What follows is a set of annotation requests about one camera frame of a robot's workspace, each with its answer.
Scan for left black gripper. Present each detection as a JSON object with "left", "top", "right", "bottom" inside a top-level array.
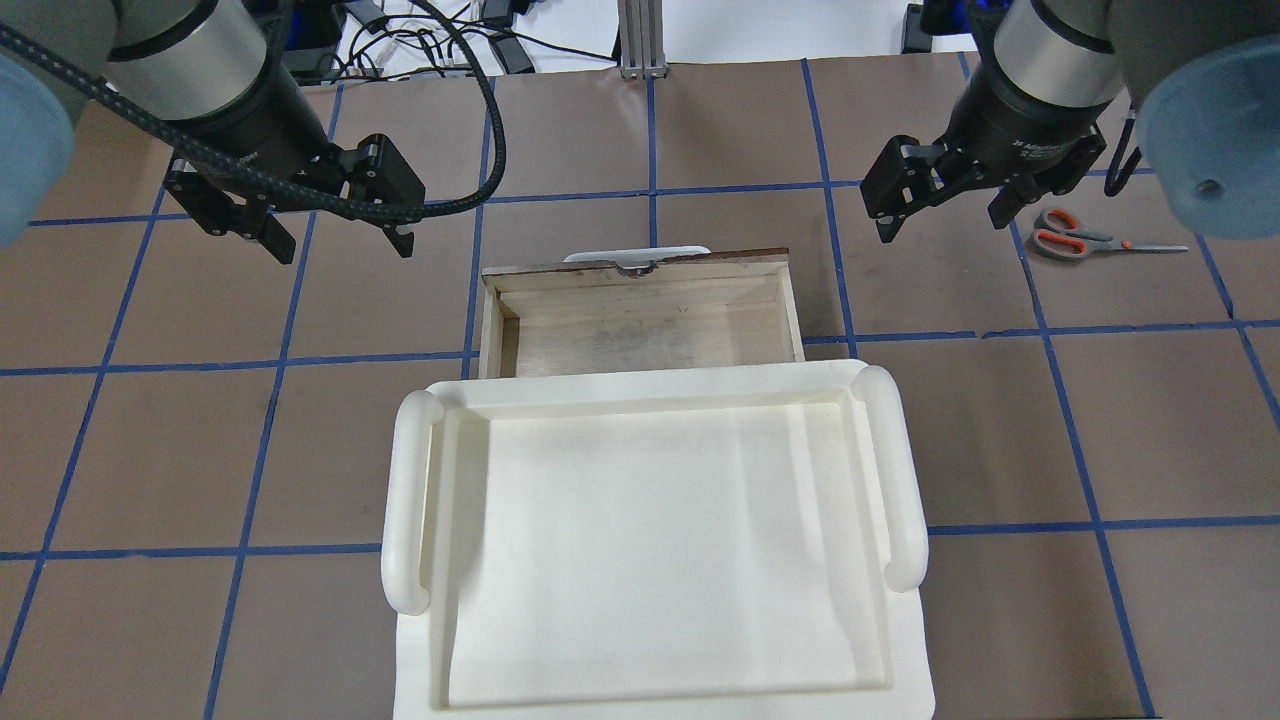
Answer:
[{"left": 163, "top": 95, "right": 426, "bottom": 265}]

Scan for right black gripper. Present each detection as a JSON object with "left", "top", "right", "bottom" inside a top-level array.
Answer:
[{"left": 860, "top": 85, "right": 1108, "bottom": 243}]

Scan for grey orange handled scissors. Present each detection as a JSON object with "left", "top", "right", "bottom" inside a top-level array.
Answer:
[{"left": 1028, "top": 208, "right": 1189, "bottom": 261}]

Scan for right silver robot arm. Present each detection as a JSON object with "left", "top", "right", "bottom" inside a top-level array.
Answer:
[{"left": 861, "top": 1, "right": 1279, "bottom": 243}]

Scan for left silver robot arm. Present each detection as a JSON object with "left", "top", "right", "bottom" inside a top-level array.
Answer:
[{"left": 3, "top": 1, "right": 425, "bottom": 245}]

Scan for open wooden drawer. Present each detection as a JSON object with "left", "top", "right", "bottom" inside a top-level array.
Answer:
[{"left": 477, "top": 249, "right": 804, "bottom": 379}]

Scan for black braided cable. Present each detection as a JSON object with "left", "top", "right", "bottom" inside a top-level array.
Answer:
[{"left": 0, "top": 0, "right": 507, "bottom": 223}]

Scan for white drawer handle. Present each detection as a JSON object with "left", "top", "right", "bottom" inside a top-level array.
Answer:
[{"left": 563, "top": 245, "right": 710, "bottom": 269}]

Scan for aluminium frame post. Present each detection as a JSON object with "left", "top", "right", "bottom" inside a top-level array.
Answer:
[{"left": 616, "top": 0, "right": 669, "bottom": 81}]

